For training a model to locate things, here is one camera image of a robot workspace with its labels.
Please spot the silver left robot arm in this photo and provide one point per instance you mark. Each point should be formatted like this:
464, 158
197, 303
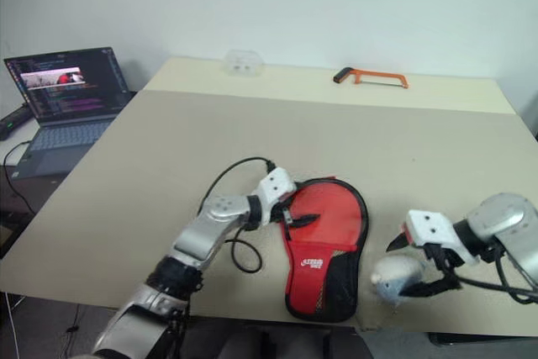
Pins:
197, 237

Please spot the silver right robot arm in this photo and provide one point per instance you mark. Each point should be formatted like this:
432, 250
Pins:
500, 216

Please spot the open grey laptop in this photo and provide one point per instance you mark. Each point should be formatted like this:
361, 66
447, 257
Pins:
63, 136

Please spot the black electronic device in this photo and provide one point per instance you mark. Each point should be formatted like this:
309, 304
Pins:
14, 121

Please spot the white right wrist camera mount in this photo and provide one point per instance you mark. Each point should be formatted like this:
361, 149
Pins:
428, 224

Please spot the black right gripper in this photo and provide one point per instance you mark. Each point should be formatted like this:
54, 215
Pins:
443, 260

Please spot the clear plastic box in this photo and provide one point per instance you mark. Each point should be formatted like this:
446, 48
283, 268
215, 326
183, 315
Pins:
244, 64

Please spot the beige table mat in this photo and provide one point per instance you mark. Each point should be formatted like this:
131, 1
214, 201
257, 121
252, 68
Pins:
168, 165

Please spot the orange hacksaw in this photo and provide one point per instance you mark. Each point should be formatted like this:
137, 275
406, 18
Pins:
342, 75

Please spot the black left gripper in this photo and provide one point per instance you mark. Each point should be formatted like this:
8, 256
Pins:
283, 212

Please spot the red black paddle case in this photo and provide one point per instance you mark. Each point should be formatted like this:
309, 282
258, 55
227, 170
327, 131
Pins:
307, 291

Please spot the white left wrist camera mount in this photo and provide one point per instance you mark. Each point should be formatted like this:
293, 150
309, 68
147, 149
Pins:
275, 186

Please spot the red table tennis paddle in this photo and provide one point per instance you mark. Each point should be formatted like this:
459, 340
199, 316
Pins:
332, 207

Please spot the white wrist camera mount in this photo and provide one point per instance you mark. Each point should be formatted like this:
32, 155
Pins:
428, 224
275, 186

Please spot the white soft plush toy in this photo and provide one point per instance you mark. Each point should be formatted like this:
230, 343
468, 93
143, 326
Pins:
395, 270

